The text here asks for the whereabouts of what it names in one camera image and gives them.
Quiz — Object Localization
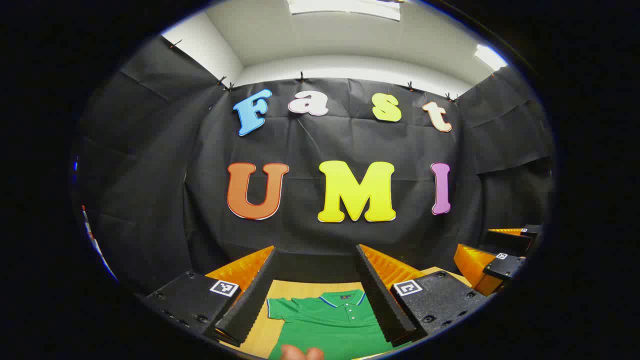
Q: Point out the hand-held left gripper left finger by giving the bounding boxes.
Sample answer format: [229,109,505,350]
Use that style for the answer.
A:
[143,245,279,348]

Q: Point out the row of black cloth clips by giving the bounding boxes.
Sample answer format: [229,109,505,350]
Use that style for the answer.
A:
[169,39,496,103]

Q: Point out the rectangular ceiling light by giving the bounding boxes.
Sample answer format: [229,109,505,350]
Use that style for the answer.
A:
[474,44,509,72]
[287,0,402,22]

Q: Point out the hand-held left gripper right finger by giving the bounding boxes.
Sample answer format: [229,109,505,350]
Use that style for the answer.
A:
[355,243,491,348]

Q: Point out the black backdrop cloth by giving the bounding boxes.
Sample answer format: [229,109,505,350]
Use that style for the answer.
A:
[75,35,556,296]

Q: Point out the green T-shirt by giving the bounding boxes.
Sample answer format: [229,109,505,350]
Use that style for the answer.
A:
[266,289,412,360]

